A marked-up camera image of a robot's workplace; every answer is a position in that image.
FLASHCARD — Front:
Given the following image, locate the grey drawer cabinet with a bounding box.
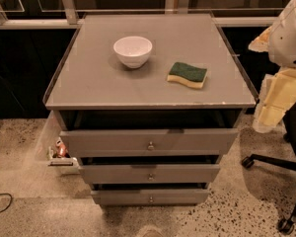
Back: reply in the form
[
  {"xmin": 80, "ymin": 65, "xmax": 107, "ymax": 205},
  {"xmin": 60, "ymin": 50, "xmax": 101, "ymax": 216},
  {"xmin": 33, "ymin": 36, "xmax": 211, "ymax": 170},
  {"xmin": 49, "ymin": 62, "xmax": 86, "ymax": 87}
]
[{"xmin": 42, "ymin": 13, "xmax": 259, "ymax": 207}]

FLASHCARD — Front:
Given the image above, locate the grey bottom drawer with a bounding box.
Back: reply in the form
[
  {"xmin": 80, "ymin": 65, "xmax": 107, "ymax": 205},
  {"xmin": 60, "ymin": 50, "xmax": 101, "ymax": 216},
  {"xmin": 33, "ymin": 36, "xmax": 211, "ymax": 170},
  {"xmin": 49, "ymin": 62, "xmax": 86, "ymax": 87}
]
[{"xmin": 91, "ymin": 189, "xmax": 209, "ymax": 205}]

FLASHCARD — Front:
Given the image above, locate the clear plastic side bin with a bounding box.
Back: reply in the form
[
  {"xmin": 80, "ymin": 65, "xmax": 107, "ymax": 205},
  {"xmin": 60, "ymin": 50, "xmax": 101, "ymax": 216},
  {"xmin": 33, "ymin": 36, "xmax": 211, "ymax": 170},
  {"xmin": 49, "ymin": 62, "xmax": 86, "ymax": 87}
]
[{"xmin": 36, "ymin": 113, "xmax": 79, "ymax": 175}]

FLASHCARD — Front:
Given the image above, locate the green and yellow sponge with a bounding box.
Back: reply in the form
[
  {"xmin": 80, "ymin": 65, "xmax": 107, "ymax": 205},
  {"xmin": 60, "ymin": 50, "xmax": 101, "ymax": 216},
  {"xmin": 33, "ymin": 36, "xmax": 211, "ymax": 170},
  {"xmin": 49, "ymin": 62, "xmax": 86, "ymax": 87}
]
[{"xmin": 167, "ymin": 62, "xmax": 207, "ymax": 89}]

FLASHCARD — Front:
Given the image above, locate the white ceramic bowl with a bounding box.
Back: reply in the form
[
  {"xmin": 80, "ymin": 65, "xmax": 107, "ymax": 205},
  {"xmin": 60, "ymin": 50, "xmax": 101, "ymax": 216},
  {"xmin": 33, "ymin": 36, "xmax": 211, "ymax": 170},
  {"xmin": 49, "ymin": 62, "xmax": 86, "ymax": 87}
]
[{"xmin": 113, "ymin": 36, "xmax": 153, "ymax": 69}]

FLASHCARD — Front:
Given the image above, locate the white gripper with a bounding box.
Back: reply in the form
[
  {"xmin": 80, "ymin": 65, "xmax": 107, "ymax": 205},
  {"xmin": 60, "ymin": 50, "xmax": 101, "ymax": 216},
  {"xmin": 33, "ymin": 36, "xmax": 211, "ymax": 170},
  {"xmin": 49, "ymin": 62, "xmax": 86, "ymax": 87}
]
[{"xmin": 249, "ymin": 0, "xmax": 296, "ymax": 133}]

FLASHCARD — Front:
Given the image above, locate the black office chair base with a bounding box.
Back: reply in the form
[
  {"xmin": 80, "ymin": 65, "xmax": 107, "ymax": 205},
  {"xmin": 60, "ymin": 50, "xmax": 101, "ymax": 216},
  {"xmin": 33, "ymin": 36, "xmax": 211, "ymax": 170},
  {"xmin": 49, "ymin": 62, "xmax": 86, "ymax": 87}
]
[{"xmin": 241, "ymin": 153, "xmax": 296, "ymax": 236}]

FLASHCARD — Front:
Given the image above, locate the metal window frame rail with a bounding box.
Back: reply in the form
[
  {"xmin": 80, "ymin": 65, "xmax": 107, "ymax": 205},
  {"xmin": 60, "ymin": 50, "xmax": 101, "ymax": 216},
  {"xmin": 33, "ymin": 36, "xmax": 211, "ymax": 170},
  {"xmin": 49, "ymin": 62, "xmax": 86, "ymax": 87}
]
[{"xmin": 0, "ymin": 0, "xmax": 290, "ymax": 29}]

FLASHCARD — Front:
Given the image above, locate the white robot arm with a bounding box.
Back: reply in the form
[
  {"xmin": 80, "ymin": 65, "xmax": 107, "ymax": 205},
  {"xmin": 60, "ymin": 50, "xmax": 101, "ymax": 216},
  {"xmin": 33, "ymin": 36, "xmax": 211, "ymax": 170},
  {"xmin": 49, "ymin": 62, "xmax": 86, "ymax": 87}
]
[{"xmin": 249, "ymin": 0, "xmax": 296, "ymax": 155}]

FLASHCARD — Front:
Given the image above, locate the grey drawer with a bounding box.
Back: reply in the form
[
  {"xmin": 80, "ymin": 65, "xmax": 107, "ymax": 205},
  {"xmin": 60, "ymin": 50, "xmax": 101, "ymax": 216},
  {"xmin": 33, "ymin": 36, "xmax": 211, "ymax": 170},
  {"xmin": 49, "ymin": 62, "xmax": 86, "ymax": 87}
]
[
  {"xmin": 79, "ymin": 164, "xmax": 220, "ymax": 184},
  {"xmin": 91, "ymin": 189, "xmax": 209, "ymax": 205},
  {"xmin": 60, "ymin": 128, "xmax": 238, "ymax": 158}
]

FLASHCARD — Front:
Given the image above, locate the grey middle drawer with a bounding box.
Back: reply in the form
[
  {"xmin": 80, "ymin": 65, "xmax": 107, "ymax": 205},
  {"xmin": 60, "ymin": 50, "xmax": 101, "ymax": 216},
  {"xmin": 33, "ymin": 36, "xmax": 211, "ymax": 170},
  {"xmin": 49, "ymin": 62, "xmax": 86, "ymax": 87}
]
[{"xmin": 79, "ymin": 164, "xmax": 220, "ymax": 184}]

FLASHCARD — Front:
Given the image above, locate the orange bottle in bin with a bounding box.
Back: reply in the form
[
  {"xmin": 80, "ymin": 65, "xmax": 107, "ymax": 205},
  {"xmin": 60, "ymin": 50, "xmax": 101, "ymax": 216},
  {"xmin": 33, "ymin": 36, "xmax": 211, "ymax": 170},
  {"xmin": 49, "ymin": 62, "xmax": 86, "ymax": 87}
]
[{"xmin": 56, "ymin": 139, "xmax": 68, "ymax": 158}]

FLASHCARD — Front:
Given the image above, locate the grey top drawer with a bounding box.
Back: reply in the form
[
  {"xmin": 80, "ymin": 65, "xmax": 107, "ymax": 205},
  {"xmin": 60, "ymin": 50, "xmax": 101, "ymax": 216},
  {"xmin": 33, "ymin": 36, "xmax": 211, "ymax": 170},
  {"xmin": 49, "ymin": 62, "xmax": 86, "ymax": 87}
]
[{"xmin": 60, "ymin": 128, "xmax": 238, "ymax": 158}]

